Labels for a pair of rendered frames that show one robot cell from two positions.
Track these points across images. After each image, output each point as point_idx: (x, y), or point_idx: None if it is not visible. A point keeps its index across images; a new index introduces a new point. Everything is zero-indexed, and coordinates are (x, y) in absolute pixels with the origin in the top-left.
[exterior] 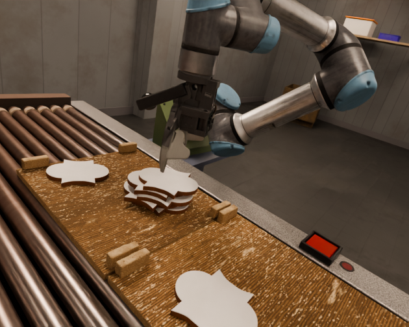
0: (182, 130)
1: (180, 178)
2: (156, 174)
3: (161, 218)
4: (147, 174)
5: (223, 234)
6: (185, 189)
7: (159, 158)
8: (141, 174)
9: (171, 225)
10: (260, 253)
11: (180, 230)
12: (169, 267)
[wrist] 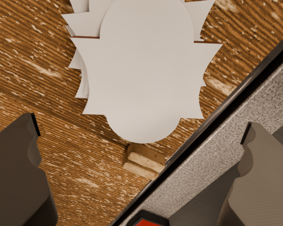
0: (223, 206)
1: (161, 106)
2: (149, 47)
3: (80, 80)
4: (134, 22)
5: (101, 160)
6: (119, 127)
7: (11, 123)
8: (127, 3)
9: (74, 98)
10: (93, 191)
11: (72, 114)
12: None
